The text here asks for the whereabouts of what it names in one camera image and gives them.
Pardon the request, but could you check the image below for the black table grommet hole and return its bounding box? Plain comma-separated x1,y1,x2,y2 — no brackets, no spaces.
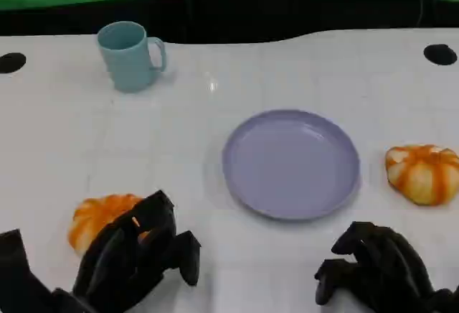
0,52,27,75

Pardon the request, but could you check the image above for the lilac plate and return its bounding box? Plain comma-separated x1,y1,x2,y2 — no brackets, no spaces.
221,108,361,222

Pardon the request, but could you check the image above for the black vertical pole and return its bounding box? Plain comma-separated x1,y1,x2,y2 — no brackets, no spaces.
180,0,199,43

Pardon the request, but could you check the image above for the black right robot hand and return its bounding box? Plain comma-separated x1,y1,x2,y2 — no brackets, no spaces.
314,220,437,313

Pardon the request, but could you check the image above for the pale green mug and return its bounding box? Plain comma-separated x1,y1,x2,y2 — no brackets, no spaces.
97,21,168,93

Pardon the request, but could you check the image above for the orange and white bread roll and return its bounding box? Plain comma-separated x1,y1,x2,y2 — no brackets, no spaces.
384,144,459,207
67,193,148,256

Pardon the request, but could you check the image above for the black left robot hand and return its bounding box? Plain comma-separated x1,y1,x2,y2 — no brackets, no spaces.
71,190,202,313

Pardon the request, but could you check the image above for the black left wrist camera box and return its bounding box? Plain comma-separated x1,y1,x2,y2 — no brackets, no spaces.
0,228,55,313

